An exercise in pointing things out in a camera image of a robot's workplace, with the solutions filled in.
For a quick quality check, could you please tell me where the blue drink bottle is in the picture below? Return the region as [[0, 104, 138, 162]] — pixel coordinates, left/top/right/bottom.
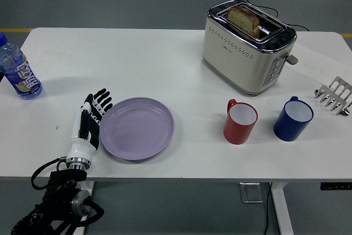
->
[[0, 31, 43, 100]]

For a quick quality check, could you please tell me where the black table control panel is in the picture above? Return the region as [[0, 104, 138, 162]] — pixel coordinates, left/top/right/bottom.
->
[[320, 182, 352, 191]]

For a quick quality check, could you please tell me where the blue cup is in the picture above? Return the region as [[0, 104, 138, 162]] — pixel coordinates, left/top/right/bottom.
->
[[273, 96, 315, 142]]

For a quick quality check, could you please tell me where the red cup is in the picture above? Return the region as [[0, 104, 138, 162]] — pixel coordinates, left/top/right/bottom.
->
[[223, 99, 259, 145]]

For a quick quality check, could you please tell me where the metal floor socket box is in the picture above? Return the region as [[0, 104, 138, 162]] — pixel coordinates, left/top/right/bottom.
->
[[239, 182, 264, 204]]

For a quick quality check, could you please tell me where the cream toaster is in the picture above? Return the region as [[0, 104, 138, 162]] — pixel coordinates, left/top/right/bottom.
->
[[202, 0, 299, 97]]

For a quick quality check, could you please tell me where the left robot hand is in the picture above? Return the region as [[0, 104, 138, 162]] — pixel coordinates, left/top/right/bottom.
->
[[67, 88, 114, 162]]

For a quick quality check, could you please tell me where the black cable under table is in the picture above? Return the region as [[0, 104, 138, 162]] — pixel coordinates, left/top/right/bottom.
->
[[262, 182, 273, 235]]

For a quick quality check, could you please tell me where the purple plate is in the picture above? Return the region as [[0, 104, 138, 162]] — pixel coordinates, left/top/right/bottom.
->
[[99, 96, 175, 161]]

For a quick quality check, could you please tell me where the bread slice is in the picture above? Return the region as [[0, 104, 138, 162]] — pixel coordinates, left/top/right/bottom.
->
[[226, 4, 260, 37]]

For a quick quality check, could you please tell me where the silver metal rack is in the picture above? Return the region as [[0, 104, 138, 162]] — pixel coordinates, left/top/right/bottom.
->
[[314, 76, 352, 116]]

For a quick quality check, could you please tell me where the white paper sheet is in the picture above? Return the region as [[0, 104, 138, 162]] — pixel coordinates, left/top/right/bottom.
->
[[284, 39, 347, 84]]

